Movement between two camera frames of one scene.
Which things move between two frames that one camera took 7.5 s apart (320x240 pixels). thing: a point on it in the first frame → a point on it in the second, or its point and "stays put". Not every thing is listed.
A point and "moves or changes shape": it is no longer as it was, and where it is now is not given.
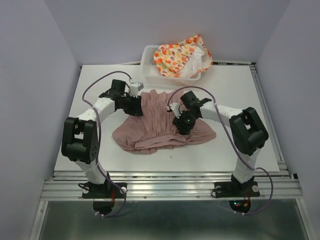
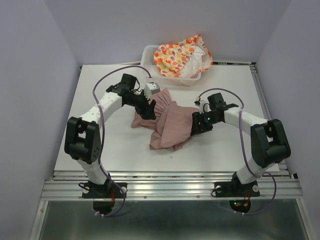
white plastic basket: x=152 y=75 stays put
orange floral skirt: x=183 y=59 stays put
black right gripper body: x=186 y=122 → x=205 y=120
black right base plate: x=236 y=189 stays put
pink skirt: x=154 y=132 moves or changes shape
